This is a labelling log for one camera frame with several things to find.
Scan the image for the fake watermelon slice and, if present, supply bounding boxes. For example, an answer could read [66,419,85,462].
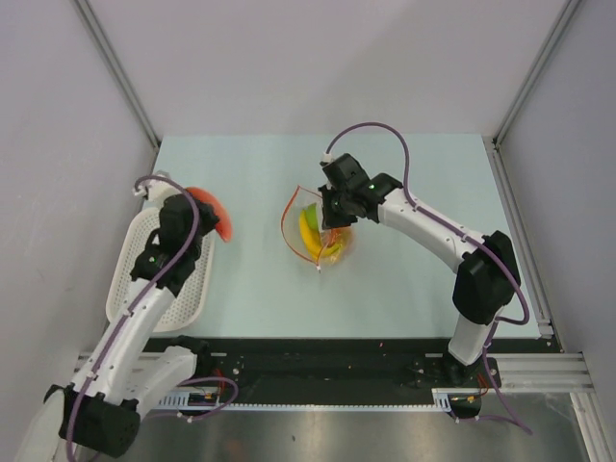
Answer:
[187,187,233,243]

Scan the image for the fake orange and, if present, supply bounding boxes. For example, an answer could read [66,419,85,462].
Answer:
[317,227,354,265]

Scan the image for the clear zip top bag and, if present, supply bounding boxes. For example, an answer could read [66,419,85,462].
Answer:
[280,185,356,273]

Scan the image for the fake yellow banana bunch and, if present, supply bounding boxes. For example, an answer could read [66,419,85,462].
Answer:
[298,210,321,262]

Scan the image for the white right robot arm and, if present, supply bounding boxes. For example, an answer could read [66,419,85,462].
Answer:
[319,173,523,386]

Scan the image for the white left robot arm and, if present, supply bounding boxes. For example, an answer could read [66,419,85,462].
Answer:
[46,188,233,461]

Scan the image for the fake green leaf vegetable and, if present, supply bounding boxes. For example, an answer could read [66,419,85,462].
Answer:
[303,203,321,231]

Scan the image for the white perforated plastic basket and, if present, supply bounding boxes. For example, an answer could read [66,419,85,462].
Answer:
[105,207,216,334]

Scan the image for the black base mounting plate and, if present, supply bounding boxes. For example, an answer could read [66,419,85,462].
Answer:
[145,336,557,407]

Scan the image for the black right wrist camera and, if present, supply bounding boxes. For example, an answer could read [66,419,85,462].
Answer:
[321,153,370,192]

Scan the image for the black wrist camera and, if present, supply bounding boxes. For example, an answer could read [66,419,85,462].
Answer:
[159,194,193,244]
[321,153,370,192]

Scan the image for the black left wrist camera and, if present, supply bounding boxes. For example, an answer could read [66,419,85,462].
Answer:
[159,194,193,244]

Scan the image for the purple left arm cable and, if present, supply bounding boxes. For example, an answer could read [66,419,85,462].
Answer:
[62,173,241,458]

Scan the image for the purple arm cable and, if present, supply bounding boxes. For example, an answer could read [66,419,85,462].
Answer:
[62,173,241,458]
[322,120,534,437]

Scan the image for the white slotted cable duct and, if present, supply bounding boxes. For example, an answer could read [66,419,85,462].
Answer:
[154,388,451,414]

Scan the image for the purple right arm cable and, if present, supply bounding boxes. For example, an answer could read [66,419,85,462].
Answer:
[322,120,534,437]

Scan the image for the aluminium frame rail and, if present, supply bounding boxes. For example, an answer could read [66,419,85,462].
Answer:
[82,346,592,393]

